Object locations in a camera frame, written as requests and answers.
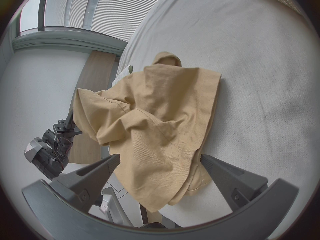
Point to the grey-green curtain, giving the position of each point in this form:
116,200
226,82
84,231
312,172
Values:
62,42

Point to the tan shorts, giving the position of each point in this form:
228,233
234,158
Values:
155,124

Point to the bed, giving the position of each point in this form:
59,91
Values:
250,84

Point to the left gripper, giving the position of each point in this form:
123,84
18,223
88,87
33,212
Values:
63,139

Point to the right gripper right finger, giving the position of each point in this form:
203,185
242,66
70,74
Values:
232,181

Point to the green garment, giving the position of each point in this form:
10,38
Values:
130,69

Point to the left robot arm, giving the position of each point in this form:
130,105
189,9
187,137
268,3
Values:
47,156

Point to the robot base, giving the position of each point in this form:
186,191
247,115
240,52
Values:
110,204

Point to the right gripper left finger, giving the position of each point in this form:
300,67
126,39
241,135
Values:
85,181

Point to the window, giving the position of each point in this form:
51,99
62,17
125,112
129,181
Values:
75,4

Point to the white garment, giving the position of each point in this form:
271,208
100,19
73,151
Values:
121,75

